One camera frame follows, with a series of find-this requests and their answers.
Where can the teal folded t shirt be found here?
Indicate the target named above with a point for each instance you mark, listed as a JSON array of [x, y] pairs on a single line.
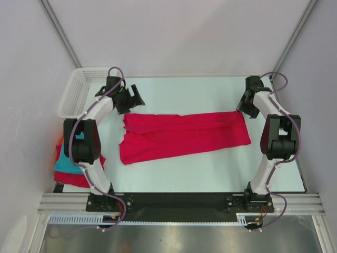
[[64, 165]]

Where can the red folded t shirt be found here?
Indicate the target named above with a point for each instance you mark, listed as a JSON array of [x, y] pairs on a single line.
[[72, 179]]

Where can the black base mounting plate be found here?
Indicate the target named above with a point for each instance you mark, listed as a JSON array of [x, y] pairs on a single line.
[[181, 206]]

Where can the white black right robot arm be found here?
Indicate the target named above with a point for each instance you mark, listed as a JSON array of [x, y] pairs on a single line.
[[280, 141]]

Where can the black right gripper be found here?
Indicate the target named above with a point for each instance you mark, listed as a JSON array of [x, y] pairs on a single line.
[[253, 113]]

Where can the crimson red t shirt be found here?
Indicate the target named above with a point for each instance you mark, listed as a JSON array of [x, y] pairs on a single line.
[[158, 136]]

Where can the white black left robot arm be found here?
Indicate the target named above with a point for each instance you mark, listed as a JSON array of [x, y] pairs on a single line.
[[82, 142]]

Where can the white slotted cable duct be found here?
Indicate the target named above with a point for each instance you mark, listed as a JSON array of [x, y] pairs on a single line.
[[102, 220]]

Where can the orange folded t shirt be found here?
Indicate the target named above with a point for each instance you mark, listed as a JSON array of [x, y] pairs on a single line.
[[58, 148]]

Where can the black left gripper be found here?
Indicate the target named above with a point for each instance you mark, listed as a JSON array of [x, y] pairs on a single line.
[[136, 98]]

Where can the aluminium frame rail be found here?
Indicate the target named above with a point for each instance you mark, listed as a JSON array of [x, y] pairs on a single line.
[[298, 203]]

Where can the white perforated plastic basket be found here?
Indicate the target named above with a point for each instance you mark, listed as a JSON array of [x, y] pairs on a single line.
[[80, 91]]

